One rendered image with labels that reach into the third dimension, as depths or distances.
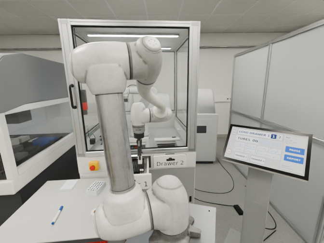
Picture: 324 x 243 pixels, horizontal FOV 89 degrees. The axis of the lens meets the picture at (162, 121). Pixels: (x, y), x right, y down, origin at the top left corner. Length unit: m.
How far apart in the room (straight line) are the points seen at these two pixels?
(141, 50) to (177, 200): 0.58
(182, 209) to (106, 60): 0.64
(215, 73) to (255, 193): 3.70
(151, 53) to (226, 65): 4.38
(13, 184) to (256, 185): 1.75
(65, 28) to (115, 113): 1.00
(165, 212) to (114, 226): 0.20
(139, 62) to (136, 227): 0.61
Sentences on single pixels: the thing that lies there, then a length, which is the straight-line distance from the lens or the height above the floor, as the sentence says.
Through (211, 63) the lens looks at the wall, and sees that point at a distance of 4.79.
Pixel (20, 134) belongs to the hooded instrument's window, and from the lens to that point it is 1.63.
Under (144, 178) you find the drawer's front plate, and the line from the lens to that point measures 1.20.
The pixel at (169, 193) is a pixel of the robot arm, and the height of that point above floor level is 1.10.
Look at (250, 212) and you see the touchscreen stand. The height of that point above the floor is 0.51.
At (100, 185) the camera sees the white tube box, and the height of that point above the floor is 0.79.
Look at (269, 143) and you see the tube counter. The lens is 1.41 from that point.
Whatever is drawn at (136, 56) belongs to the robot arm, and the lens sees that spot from 0.60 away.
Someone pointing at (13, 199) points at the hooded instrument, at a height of 0.72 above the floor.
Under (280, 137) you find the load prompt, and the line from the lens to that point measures 1.43.
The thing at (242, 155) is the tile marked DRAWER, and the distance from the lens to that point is 1.38.
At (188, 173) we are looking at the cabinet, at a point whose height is 0.74.
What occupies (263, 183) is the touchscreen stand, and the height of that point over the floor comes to 0.79.
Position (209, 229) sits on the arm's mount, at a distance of 0.95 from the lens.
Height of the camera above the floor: 1.53
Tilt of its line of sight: 13 degrees down
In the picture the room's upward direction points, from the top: 1 degrees counter-clockwise
